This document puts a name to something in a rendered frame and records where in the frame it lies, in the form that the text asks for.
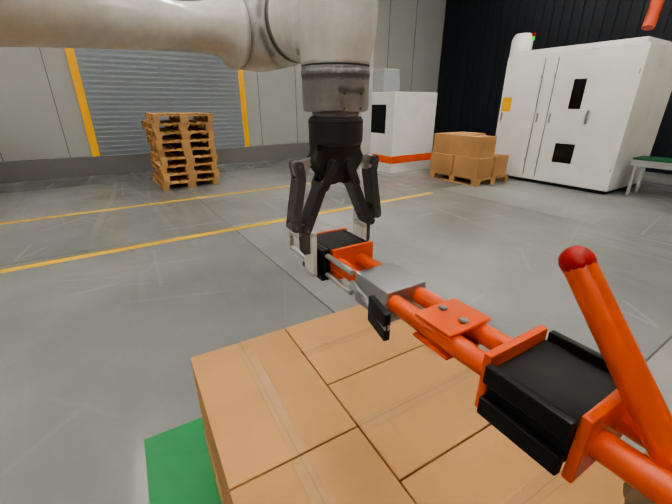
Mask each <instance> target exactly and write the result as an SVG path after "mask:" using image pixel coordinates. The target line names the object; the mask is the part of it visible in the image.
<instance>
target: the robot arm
mask: <svg viewBox="0 0 672 504"><path fill-rule="evenodd" d="M377 22H378V0H201V1H176V0H0V47H46V48H84V49H120V50H155V51H179V52H196V53H207V54H213V55H216V56H218V57H220V58H221V59H222V61H223V62H224V63H225V64H226V65H227V66H228V67H229V68H231V69H240V70H248V71H253V72H267V71H273V70H277V69H283V68H288V67H293V66H296V65H298V64H300V63H301V77H302V102H303V110H304V111H306V112H312V115H313V116H312V117H310V119H308V127H309V144H310V151H309V154H308V156H307V158H305V159H302V160H298V161H296V160H290V161H289V169H290V174H291V183H290V192H289V201H288V210H287V219H286V227H287V228H288V229H290V230H291V231H292V232H294V233H299V249H300V251H301V253H303V254H304V255H305V270H306V271H307V272H308V273H309V274H310V275H312V276H313V277H316V276H317V234H316V233H315V232H313V231H312V230H313V227H314V224H315V221H316V219H317V216H318V213H319V210H320V207H321V205H322V202H323V199H324V196H325V194H326V192H327V191H328V190H329V188H330V185H332V184H336V183H339V182H341V183H343V184H344V185H345V187H346V189H347V192H348V195H349V197H350V200H351V202H352V205H353V207H354V210H355V212H356V215H357V217H358V219H359V220H358V219H354V220H353V234H355V235H356V236H358V237H360V238H362V239H364V240H366V241H369V238H370V225H372V224H374V222H375V219H374V218H379V217H380V216H381V205H380V195H379V186H378V176H377V168H378V163H379V157H378V156H377V155H372V154H363V153H362V151H361V147H360V146H361V143H362V140H363V119H362V117H361V116H359V112H365V111H367V110H368V108H369V80H370V61H371V55H372V50H373V47H374V44H375V40H376V32H377ZM359 165H361V167H362V178H363V186H364V194H365V198H364V195H363V192H362V189H361V187H360V179H359V177H358V174H357V171H356V170H357V169H358V167H359ZM309 167H311V168H312V170H313V171H314V176H313V179H312V182H311V189H310V192H309V195H308V198H307V201H306V203H305V206H304V209H303V204H304V196H305V188H306V175H307V174H308V169H309ZM321 181H322V183H321Z"/></svg>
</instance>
